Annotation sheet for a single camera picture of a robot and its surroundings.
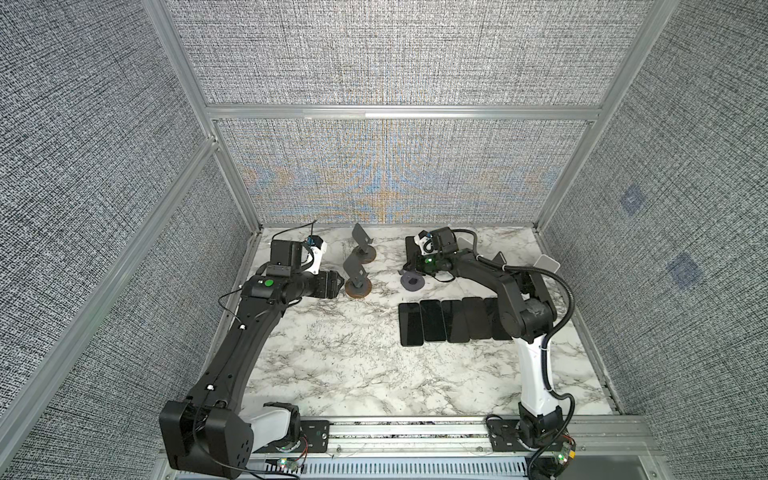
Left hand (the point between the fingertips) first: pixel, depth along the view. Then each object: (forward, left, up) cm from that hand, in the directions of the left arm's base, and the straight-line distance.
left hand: (331, 278), depth 79 cm
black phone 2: (-22, -35, +12) cm, 42 cm away
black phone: (-3, -22, -22) cm, 31 cm away
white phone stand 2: (+8, -37, +3) cm, 37 cm away
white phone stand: (+9, -67, -9) cm, 68 cm away
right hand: (+15, -22, -15) cm, 31 cm away
